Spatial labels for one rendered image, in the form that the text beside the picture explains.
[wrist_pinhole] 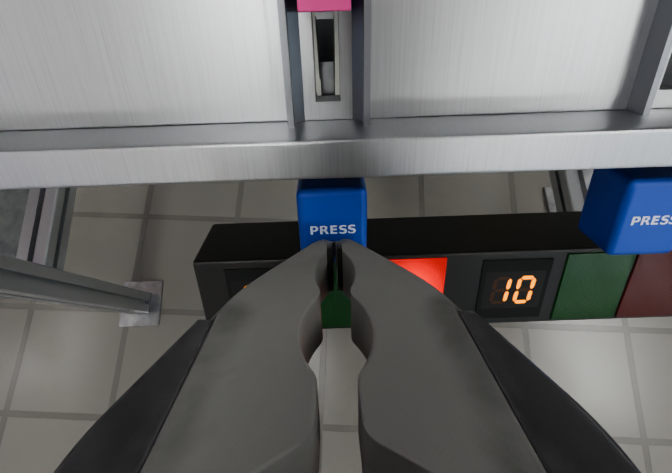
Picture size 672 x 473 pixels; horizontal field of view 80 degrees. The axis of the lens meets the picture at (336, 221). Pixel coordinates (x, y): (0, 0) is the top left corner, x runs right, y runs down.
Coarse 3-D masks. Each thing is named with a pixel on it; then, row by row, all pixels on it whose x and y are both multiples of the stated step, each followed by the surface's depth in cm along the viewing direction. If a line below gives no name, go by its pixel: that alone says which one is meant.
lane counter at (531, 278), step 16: (496, 272) 17; (512, 272) 17; (528, 272) 17; (544, 272) 17; (480, 288) 18; (496, 288) 18; (512, 288) 18; (528, 288) 18; (544, 288) 18; (480, 304) 18; (496, 304) 18; (512, 304) 18; (528, 304) 18
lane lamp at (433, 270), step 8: (400, 264) 17; (408, 264) 17; (416, 264) 17; (424, 264) 17; (432, 264) 17; (440, 264) 17; (416, 272) 17; (424, 272) 17; (432, 272) 17; (440, 272) 17; (432, 280) 17; (440, 280) 17; (440, 288) 18
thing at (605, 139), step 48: (0, 144) 12; (48, 144) 12; (96, 144) 12; (144, 144) 11; (192, 144) 11; (240, 144) 11; (288, 144) 11; (336, 144) 11; (384, 144) 11; (432, 144) 11; (480, 144) 11; (528, 144) 11; (576, 144) 11; (624, 144) 12
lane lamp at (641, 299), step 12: (636, 264) 17; (648, 264) 17; (660, 264) 17; (636, 276) 18; (648, 276) 18; (660, 276) 18; (636, 288) 18; (648, 288) 18; (660, 288) 18; (624, 300) 18; (636, 300) 18; (648, 300) 18; (660, 300) 18; (624, 312) 18; (636, 312) 19; (648, 312) 19; (660, 312) 19
